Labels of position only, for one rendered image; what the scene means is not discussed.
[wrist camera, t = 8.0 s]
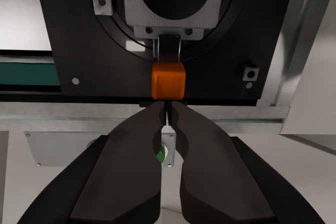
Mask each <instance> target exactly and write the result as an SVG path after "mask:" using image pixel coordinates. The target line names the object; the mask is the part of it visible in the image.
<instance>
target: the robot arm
mask: <svg viewBox="0 0 336 224"><path fill-rule="evenodd" d="M167 118H168V126H171V127H172V128H173V129H174V131H175V132H176V142H175V149H176V151H177V152H178V153H179V154H180V155H181V157H182V159H183V161H184V162H183V163H182V169H181V179H180V189H179V195H180V203H181V210H182V215H183V217H184V219H185V220H186V221H187V222H188V223H190V224H325V222H324V221H323V220H322V218H321V217H320V216H319V214H318V213H317V212H316V211H315V209H314V208H313V207H312V206H311V205H310V203H309V202H308V201H307V200H306V199H305V198H304V197H303V196H302V195H301V194H300V193H299V191H298V190H297V189H296V188H295V187H294V186H293V185H292V184H290V183H289V182H288V181H287V180H286V179H285V178H284V177H283V176H282V175H281V174H279V173H278V172H277V171H276V170H275V169H274V168H273V167H271V166H270V165H269V164H268V163H267V162H266V161H265V160H263V159H262V158H261V157H260V156H259V155H258V154H257V153H255V152H254V151H253V150H252V149H251V148H250V147H249V146H248V145H246V144H245V143H244V142H243V141H242V140H241V139H240V138H238V137H237V136H229V135H228V134H227V133H226V132H225V131H224V130H223V129H222V128H221V127H219V126H218V125H217V124H216V123H214V122H213V121H211V120H210V119H208V118H207V117H205V116H203V115H202V114H200V113H198V112H196V111H195V110H193V109H191V108H189V107H187V106H186V105H184V104H182V103H180V102H178V101H173V100H172V101H169V102H167V101H163V100H160V101H157V102H155V103H153V104H152V105H150V106H148V107H146V108H144V109H143V110H141V111H139V112H137V113H136V114H134V115H132V116H130V117H129V118H127V119H126V120H124V121H123V122H121V123H120V124H119V125H117V126H116V127H115V128H114V129H113V130H112V131H111V132H110V133H109V134H108V135H101V136H99V137H98V138H97V139H96V140H95V141H94V142H93V143H92V144H91V145H90V146H89V147H88V148H86V149H85V150H84V151H83V152H82V153H81V154H80V155H79V156H78V157H77V158H76V159H75V160H73V161H72V162H71V163H70V164H69V165H68V166H67V167H66V168H65V169H64V170H63V171H62V172H60V173H59V174H58V175H57V176H56V177H55V178H54V179H53V180H52V181H51V182H50V183H49V184H48V185H47V186H46V187H45V188H44V189H43V190H42V191H41V193H40V194H39V195H38V196H37V197H36V198H35V200H34V201H33V202H32V203H31V204H30V206H29V207H28V208H27V210H26V211H25V212H24V214H23V215H22V216H21V218H20V219H19V221H18V222H17V224H154V223H155V222H156V221H157V220H158V218H159V216H160V211H161V185H162V164H161V162H160V161H159V160H158V159H157V157H156V156H157V154H158V153H159V152H160V150H161V147H162V128H163V127H164V126H166V124H167Z"/></svg>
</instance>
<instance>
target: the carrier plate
mask: <svg viewBox="0 0 336 224"><path fill-rule="evenodd" d="M39 1H40V5H41V9H42V13H43V17H44V22H45V26H46V30H47V34H48V38H49V43H50V47H51V51H52V55H53V59H54V63H55V68H56V72H57V76H58V80H59V84H60V89H61V93H62V95H63V96H97V97H148V98H152V97H153V96H152V69H153V64H154V63H155V62H152V61H148V60H144V59H142V58H139V57H137V56H135V55H132V54H131V53H129V52H127V51H126V50H124V49H123V48H121V47H120V46H119V45H118V44H116V43H115V42H114V41H113V40H112V39H111V38H110V37H109V36H108V35H107V33H106V32H105V31H104V30H103V28H102V27H101V25H100V24H99V22H98V20H97V19H96V17H95V15H94V13H93V11H92V9H91V6H90V4H89V1H88V0H39ZM289 1H290V0H245V3H244V6H243V8H242V11H241V13H240V15H239V17H238V19H237V20H236V22H235V24H234V25H233V27H232V28H231V29H230V31H229V32H228V33H227V35H226V36H225V37H224V38H223V39H222V40H221V41H220V42H219V43H218V44H217V45H215V46H214V47H213V48H211V49H210V50H208V51H207V52H205V53H203V54H202V55H200V56H197V57H195V58H193V59H190V60H186V61H182V62H180V63H182V64H183V66H184V70H185V74H186V76H185V87H184V96H183V98H200V99H251V100H260V99H261V96H262V93H263V90H264V86H265V83H266V79H267V76H268V73H269V69H270V66H271V62H272V59H273V56H274V52H275V49H276V45H277V42H278V39H279V35H280V32H281V28H282V25H283V21H284V18H285V15H286V11H287V8H288V4H289ZM243 65H256V66H258V67H259V72H258V75H257V79H256V81H244V80H242V79H241V78H240V75H241V71H242V66H243Z"/></svg>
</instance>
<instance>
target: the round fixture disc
mask: <svg viewBox="0 0 336 224"><path fill-rule="evenodd" d="M245 1H246V0H221V4H220V10H219V17H218V23H217V25H216V27H215V28H212V29H204V34H203V38H202V39H201V40H181V46H180V60H179V62H184V61H187V60H191V59H193V58H196V57H198V56H200V55H202V54H204V53H206V52H207V51H209V50H210V49H212V48H213V47H214V46H215V45H217V44H218V43H219V42H220V41H221V40H222V39H223V38H224V37H225V36H226V35H227V34H228V32H229V31H230V30H231V28H232V27H233V25H234V24H235V22H236V21H237V19H238V17H239V15H240V13H241V11H242V9H243V7H244V4H245ZM88 2H89V4H90V7H91V9H92V11H93V14H94V16H95V17H96V19H97V21H98V23H99V24H100V25H101V27H102V28H103V30H104V31H105V32H106V33H107V35H108V36H109V37H110V38H111V39H112V40H113V41H114V42H115V43H116V44H118V45H119V46H120V47H121V48H123V49H124V50H125V51H127V52H129V53H130V54H132V55H134V56H136V57H138V58H141V59H144V60H147V61H150V62H157V61H158V57H153V39H149V38H136V37H135V35H134V27H133V26H130V25H128V24H127V22H126V18H125V1H124V0H115V9H116V13H115V14H114V15H96V14H95V11H94V3H93V0H88Z"/></svg>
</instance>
